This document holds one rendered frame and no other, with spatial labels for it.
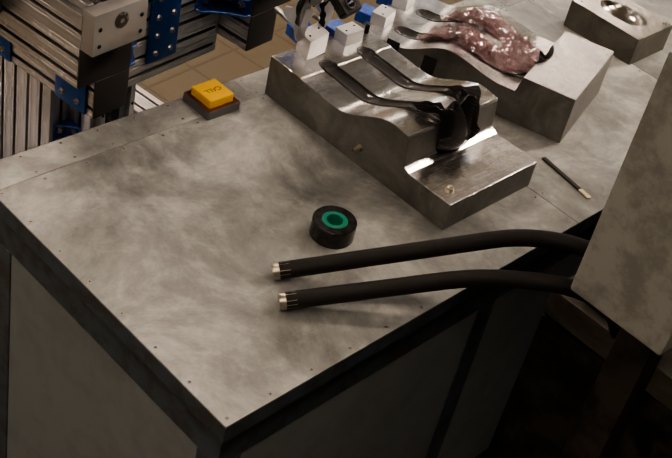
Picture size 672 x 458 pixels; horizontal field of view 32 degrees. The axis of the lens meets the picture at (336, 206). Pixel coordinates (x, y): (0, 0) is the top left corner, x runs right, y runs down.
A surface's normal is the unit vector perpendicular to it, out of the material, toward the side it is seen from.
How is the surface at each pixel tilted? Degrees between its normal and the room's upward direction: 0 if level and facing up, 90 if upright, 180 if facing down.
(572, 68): 0
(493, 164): 0
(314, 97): 90
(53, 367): 90
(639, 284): 90
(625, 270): 90
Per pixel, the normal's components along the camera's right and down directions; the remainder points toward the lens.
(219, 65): 0.18, -0.77
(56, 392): -0.71, 0.33
